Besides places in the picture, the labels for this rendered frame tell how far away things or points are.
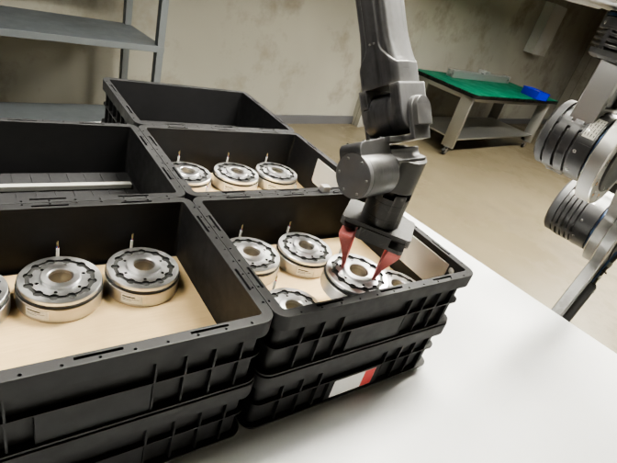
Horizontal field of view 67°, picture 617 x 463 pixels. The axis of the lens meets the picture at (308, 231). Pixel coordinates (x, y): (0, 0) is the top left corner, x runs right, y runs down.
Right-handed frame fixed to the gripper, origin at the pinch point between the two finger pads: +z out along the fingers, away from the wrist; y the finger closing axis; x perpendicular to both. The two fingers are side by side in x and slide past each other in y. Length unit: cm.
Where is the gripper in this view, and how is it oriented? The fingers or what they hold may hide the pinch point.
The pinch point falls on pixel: (359, 267)
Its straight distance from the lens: 73.0
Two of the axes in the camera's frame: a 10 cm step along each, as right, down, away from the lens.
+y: 9.2, 3.7, -1.2
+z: -2.7, 8.2, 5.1
